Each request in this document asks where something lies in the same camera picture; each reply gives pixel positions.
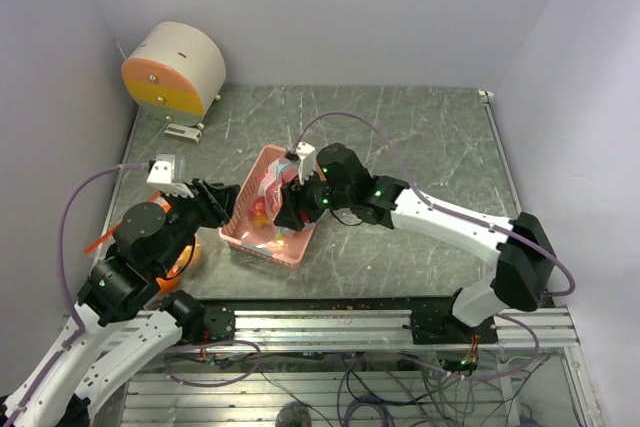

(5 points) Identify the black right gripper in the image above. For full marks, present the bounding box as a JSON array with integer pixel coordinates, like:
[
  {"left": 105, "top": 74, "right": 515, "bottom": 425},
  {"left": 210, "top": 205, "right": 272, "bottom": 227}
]
[{"left": 275, "top": 164, "right": 354, "bottom": 230}]

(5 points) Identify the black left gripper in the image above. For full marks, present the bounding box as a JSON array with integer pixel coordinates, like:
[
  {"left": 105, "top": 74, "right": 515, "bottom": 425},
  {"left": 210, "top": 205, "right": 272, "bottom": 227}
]
[{"left": 153, "top": 176, "right": 242, "bottom": 273}]

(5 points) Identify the red striped apple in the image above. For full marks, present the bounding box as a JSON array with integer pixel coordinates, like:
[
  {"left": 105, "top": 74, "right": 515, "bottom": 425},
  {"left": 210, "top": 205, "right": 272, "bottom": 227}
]
[{"left": 247, "top": 197, "right": 272, "bottom": 228}]

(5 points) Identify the clear bag blue zipper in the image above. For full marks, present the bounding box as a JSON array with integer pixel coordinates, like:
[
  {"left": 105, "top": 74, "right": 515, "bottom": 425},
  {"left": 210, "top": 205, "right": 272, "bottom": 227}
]
[{"left": 249, "top": 157, "right": 298, "bottom": 250}]

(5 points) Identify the pink perforated plastic basket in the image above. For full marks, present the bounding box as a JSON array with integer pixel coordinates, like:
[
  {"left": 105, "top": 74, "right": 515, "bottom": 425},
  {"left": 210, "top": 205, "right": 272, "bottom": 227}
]
[{"left": 219, "top": 144, "right": 314, "bottom": 268}]

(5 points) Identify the clear bag orange zipper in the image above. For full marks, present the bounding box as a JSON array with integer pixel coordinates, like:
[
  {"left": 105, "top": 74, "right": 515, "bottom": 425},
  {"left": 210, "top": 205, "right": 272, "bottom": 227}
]
[{"left": 84, "top": 193, "right": 203, "bottom": 295}]

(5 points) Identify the orange persimmon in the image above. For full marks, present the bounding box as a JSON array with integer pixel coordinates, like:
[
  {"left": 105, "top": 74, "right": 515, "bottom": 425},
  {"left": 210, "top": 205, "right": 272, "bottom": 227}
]
[{"left": 156, "top": 277, "right": 181, "bottom": 295}]

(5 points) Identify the yellow orange peach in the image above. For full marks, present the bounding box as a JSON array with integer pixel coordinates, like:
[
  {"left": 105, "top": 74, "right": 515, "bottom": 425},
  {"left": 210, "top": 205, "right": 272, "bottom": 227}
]
[{"left": 176, "top": 240, "right": 202, "bottom": 269}]

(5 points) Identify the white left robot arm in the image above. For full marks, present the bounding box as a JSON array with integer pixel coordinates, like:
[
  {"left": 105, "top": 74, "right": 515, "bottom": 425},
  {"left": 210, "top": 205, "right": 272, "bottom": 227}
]
[{"left": 1, "top": 179, "right": 240, "bottom": 426}]

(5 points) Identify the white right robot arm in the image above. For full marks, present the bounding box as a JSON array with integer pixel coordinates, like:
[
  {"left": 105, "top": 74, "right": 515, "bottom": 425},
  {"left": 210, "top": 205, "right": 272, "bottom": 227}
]
[{"left": 272, "top": 143, "right": 554, "bottom": 343}]

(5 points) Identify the beige cylinder orange face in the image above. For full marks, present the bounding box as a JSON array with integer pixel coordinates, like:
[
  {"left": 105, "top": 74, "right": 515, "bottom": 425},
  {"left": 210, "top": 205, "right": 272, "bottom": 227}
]
[{"left": 121, "top": 21, "right": 227, "bottom": 127}]

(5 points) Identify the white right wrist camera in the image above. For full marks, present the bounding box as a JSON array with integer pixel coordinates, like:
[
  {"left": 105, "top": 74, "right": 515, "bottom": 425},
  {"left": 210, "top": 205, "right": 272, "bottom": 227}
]
[{"left": 285, "top": 142, "right": 317, "bottom": 185}]

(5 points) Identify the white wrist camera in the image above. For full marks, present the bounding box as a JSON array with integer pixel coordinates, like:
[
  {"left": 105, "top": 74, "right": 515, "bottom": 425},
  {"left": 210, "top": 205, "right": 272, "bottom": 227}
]
[
  {"left": 285, "top": 142, "right": 317, "bottom": 185},
  {"left": 146, "top": 154, "right": 195, "bottom": 199}
]

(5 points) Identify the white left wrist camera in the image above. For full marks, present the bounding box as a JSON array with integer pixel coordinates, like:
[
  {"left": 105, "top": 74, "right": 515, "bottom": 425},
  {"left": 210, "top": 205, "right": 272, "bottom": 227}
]
[{"left": 146, "top": 154, "right": 195, "bottom": 199}]

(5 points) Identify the small white bracket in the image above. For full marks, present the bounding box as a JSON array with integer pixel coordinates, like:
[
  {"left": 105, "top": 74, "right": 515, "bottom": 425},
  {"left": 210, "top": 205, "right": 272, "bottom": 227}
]
[{"left": 164, "top": 123, "right": 202, "bottom": 144}]

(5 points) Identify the aluminium rail frame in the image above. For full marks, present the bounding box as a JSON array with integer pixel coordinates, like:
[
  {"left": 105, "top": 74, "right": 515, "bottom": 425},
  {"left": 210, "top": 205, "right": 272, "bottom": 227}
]
[{"left": 200, "top": 296, "right": 580, "bottom": 353}]

